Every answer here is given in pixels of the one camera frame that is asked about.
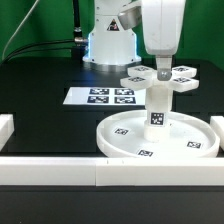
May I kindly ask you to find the white cross-shaped table base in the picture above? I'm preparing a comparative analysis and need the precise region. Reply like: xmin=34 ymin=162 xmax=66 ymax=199
xmin=120 ymin=65 xmax=199 ymax=92

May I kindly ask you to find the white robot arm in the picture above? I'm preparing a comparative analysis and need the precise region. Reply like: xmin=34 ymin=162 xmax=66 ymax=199
xmin=83 ymin=0 xmax=186 ymax=81

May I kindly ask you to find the black vertical cable connector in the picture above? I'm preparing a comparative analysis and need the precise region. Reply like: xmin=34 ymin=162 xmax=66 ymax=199
xmin=72 ymin=0 xmax=88 ymax=46

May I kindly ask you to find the black cable bundle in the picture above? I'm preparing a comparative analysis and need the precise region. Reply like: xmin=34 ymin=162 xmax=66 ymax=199
xmin=0 ymin=39 xmax=88 ymax=64

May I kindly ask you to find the white front fence bar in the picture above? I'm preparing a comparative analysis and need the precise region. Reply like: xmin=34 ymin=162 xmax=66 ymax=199
xmin=0 ymin=157 xmax=224 ymax=186

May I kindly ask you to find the grey thin cable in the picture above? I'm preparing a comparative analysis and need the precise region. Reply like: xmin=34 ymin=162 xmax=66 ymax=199
xmin=1 ymin=0 xmax=41 ymax=61

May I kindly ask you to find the white left fence block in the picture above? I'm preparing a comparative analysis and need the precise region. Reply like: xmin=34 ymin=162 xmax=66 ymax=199
xmin=0 ymin=114 xmax=14 ymax=151

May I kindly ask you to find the white marker sheet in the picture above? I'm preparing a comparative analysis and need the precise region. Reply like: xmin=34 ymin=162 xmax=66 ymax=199
xmin=63 ymin=87 xmax=146 ymax=106

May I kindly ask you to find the white round table top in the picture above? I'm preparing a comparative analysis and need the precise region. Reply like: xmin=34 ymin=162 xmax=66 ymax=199
xmin=96 ymin=110 xmax=220 ymax=159

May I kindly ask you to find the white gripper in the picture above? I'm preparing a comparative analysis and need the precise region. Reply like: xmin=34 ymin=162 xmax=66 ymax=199
xmin=141 ymin=0 xmax=186 ymax=81

